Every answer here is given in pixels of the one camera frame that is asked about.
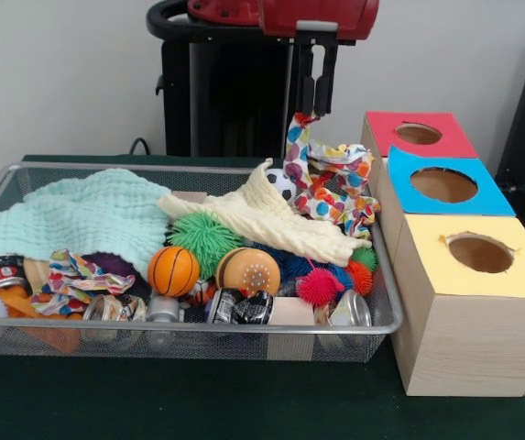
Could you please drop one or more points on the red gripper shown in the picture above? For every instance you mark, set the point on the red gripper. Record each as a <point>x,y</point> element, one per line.
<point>326,11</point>

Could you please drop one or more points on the colourful polka dot cloth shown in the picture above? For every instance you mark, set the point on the colourful polka dot cloth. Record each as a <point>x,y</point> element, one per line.
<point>74,279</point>
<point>296,151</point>
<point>331,212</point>

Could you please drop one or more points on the shallow mesh bin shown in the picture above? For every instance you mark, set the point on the shallow mesh bin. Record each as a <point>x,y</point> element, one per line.
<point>198,341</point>

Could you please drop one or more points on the wooden box with three holes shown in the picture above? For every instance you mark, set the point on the wooden box with three holes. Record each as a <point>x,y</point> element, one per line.
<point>468,344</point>

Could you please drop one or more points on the small toy soccer ball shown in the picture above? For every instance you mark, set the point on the small toy soccer ball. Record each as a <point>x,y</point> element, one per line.
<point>278,181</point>

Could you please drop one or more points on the cream waffle cloth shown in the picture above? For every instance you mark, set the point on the cream waffle cloth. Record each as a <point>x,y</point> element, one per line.
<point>280,224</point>

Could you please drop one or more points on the green spiky rubber ball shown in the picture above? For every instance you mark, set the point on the green spiky rubber ball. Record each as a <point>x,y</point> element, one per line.
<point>198,236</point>

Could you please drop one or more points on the hamburger toy ball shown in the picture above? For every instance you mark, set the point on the hamburger toy ball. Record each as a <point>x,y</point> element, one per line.
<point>246,272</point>

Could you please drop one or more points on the orange toy basketball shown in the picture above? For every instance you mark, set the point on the orange toy basketball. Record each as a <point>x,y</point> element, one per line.
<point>172,271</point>

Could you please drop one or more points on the mint green waffle cloth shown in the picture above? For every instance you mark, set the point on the mint green waffle cloth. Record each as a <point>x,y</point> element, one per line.
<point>83,215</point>

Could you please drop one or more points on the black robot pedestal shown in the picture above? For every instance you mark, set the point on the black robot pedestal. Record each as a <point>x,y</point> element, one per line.
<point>225,114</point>

